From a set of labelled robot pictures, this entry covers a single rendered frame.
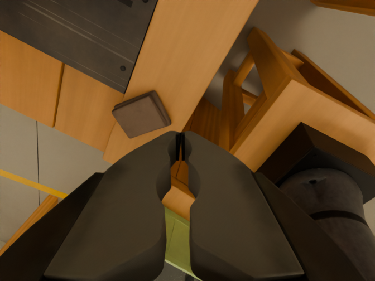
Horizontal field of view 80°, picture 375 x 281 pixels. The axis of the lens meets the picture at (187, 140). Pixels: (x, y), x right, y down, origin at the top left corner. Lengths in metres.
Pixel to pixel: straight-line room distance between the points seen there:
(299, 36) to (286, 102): 0.88
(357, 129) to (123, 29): 0.50
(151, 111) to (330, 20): 1.12
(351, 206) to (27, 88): 0.69
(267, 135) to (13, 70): 0.58
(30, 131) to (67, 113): 1.56
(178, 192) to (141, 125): 0.36
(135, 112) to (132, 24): 0.15
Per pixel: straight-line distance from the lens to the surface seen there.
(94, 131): 0.59
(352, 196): 0.49
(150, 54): 0.44
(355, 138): 0.60
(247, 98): 1.16
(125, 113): 0.46
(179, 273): 1.01
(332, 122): 0.56
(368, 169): 0.56
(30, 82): 0.62
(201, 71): 0.43
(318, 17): 1.38
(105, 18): 0.46
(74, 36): 0.49
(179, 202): 0.80
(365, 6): 0.87
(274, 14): 1.33
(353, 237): 0.43
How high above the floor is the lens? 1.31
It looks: 55 degrees down
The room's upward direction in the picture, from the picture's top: 164 degrees counter-clockwise
